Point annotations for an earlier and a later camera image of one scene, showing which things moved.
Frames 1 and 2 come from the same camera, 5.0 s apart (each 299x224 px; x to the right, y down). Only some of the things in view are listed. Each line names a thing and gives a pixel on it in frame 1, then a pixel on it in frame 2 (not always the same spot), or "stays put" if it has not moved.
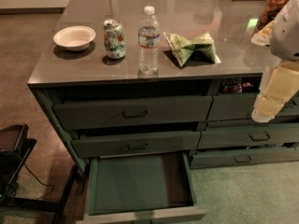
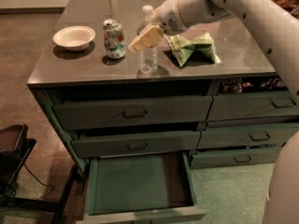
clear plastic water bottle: x=149 y=37 stays put
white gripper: x=286 y=35 to x=167 y=14
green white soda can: x=114 y=38 stays put
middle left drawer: x=132 y=143 stays put
